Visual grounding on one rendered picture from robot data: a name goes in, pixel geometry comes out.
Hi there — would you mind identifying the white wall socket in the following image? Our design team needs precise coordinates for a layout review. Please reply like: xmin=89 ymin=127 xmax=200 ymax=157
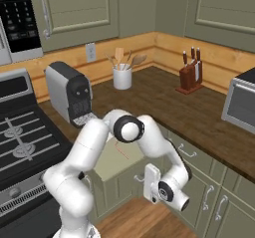
xmin=85 ymin=42 xmax=98 ymax=64

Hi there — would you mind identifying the wooden spatula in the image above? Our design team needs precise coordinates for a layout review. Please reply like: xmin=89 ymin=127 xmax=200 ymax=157
xmin=114 ymin=47 xmax=126 ymax=71

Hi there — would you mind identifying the silver stove knob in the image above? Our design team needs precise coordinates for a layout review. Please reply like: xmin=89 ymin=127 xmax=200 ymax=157
xmin=7 ymin=186 xmax=23 ymax=199

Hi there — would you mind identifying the green drawer front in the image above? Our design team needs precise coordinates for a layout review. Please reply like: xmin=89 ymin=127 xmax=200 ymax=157
xmin=221 ymin=167 xmax=255 ymax=204
xmin=166 ymin=129 xmax=214 ymax=176

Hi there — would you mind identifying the green open drawer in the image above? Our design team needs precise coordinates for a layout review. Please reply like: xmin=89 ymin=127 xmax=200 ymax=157
xmin=89 ymin=128 xmax=168 ymax=220

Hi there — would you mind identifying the thin wooden utensil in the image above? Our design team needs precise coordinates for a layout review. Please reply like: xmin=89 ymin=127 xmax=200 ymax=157
xmin=124 ymin=50 xmax=133 ymax=71
xmin=105 ymin=52 xmax=119 ymax=71

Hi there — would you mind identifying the wooden spoon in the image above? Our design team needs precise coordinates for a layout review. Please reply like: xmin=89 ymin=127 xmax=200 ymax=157
xmin=128 ymin=53 xmax=148 ymax=70

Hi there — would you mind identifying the green base cupboard door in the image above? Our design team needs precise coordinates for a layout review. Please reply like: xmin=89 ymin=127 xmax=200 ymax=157
xmin=178 ymin=168 xmax=224 ymax=238
xmin=204 ymin=187 xmax=255 ymax=238

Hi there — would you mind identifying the black silver stove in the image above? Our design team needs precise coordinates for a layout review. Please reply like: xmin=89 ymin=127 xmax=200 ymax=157
xmin=0 ymin=67 xmax=75 ymax=238

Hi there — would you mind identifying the grey black coffee machine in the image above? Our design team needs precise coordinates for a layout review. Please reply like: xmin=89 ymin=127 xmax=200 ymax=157
xmin=43 ymin=60 xmax=100 ymax=129

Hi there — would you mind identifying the silver drawer handle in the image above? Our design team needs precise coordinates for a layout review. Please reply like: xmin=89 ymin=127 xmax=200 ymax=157
xmin=132 ymin=173 xmax=146 ymax=183
xmin=177 ymin=143 xmax=198 ymax=159

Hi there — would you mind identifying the brown wooden knife block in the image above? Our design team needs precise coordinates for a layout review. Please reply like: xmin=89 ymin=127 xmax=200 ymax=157
xmin=175 ymin=58 xmax=205 ymax=96

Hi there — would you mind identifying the black microwave oven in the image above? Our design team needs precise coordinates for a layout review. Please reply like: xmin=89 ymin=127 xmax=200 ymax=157
xmin=0 ymin=0 xmax=45 ymax=67

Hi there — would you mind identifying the silver toaster oven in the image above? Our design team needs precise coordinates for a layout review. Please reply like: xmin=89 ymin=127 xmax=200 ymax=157
xmin=220 ymin=67 xmax=255 ymax=135

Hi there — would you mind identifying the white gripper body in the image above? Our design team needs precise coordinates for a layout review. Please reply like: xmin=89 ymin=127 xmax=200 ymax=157
xmin=142 ymin=163 xmax=163 ymax=204

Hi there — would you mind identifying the green wall cupboard door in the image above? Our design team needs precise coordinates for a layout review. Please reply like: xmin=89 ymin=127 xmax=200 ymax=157
xmin=27 ymin=0 xmax=121 ymax=54
xmin=183 ymin=0 xmax=255 ymax=54

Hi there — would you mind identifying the silver cupboard door handle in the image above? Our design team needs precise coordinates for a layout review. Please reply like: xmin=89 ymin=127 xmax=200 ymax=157
xmin=84 ymin=175 xmax=93 ymax=194
xmin=214 ymin=194 xmax=230 ymax=222
xmin=202 ymin=184 xmax=215 ymax=212
xmin=33 ymin=0 xmax=53 ymax=40

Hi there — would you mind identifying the white utensil pot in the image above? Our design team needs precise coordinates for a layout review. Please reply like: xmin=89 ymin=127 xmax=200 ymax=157
xmin=112 ymin=63 xmax=133 ymax=91

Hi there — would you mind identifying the brown-handled knife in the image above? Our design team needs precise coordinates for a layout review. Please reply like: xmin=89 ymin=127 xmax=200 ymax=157
xmin=189 ymin=46 xmax=196 ymax=64
xmin=181 ymin=50 xmax=188 ymax=68
xmin=195 ymin=47 xmax=202 ymax=65

